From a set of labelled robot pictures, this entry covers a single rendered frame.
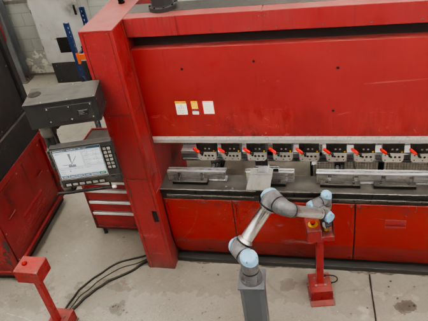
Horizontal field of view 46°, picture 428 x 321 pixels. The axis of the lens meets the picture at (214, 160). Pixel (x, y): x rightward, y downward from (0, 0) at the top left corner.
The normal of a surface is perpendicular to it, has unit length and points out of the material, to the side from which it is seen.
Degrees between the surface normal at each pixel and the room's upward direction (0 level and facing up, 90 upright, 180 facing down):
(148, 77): 90
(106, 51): 90
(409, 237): 90
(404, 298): 0
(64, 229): 0
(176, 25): 90
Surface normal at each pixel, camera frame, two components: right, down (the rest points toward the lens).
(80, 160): 0.04, 0.58
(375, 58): -0.20, 0.59
